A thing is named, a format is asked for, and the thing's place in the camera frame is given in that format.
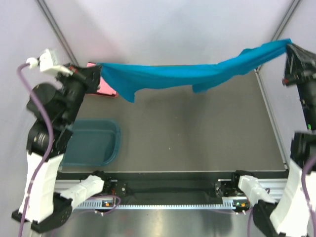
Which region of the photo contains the blue translucent plastic bin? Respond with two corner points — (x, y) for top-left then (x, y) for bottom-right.
(62, 118), (121, 167)

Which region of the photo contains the grey slotted cable duct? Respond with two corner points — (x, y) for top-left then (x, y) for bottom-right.
(76, 197), (250, 211)

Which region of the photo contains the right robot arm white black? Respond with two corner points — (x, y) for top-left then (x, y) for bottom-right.
(215, 39), (316, 237)

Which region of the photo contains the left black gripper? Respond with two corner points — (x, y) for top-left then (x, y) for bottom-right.
(56, 61), (103, 124)

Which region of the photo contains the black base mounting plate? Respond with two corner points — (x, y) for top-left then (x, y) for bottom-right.
(101, 179), (242, 198)

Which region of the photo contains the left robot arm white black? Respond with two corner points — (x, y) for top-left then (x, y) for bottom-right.
(12, 64), (112, 234)

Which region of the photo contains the pink folded t shirt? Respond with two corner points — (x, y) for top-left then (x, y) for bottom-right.
(96, 77), (117, 94)

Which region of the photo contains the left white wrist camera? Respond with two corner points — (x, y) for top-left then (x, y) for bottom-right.
(26, 48), (74, 77)

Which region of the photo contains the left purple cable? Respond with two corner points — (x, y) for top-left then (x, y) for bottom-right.
(16, 63), (54, 237)

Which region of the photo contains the blue t shirt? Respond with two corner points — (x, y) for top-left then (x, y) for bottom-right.
(100, 39), (292, 103)

